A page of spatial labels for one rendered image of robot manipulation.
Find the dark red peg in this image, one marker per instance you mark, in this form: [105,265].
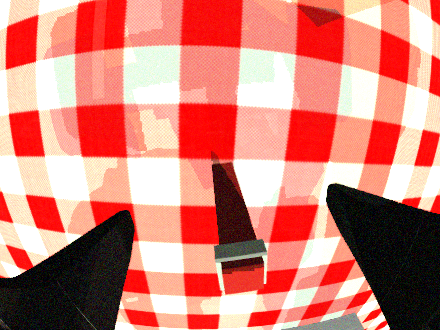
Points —
[241,258]

